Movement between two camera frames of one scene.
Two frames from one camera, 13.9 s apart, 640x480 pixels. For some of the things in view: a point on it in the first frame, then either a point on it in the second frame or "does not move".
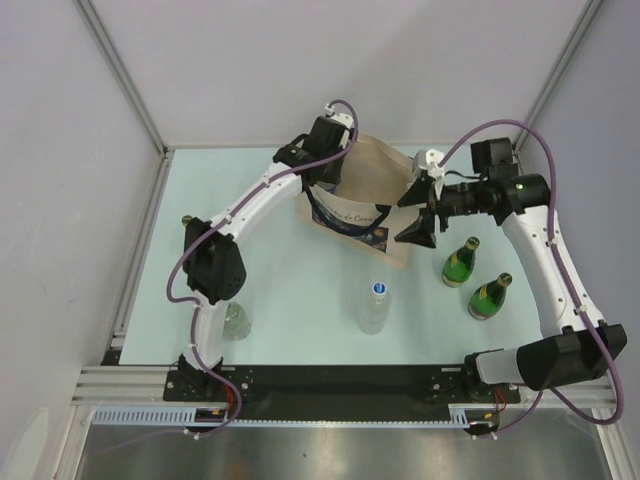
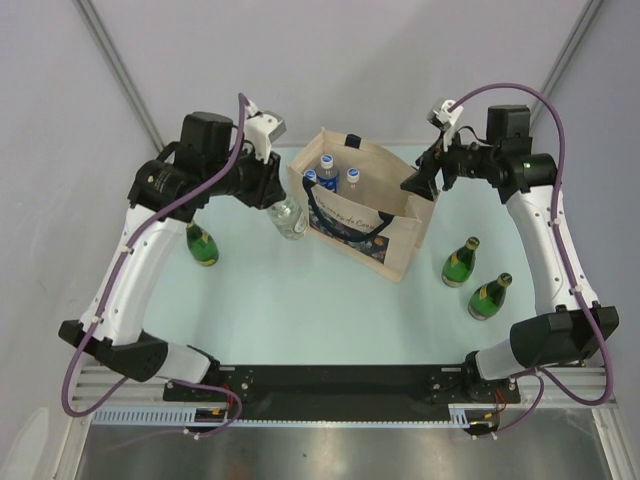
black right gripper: x=422 y=230 → x=423 y=181
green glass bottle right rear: x=459 y=265 does not move
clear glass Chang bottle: x=237 y=325 → x=289 y=219
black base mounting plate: x=334 y=390 does not move
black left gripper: x=331 y=176 → x=268 y=187
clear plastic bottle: x=374 y=314 → x=353 y=176
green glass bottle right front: x=488 y=299 does not move
